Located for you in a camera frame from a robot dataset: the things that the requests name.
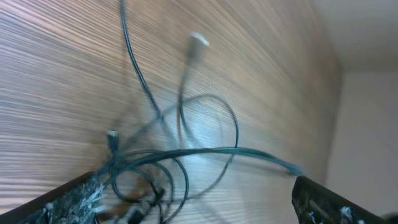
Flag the black USB cable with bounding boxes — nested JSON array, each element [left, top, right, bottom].
[[99, 0, 307, 224]]

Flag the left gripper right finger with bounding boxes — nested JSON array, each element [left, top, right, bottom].
[[292, 176, 386, 224]]

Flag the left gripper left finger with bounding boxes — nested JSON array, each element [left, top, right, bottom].
[[1, 172, 103, 224]]

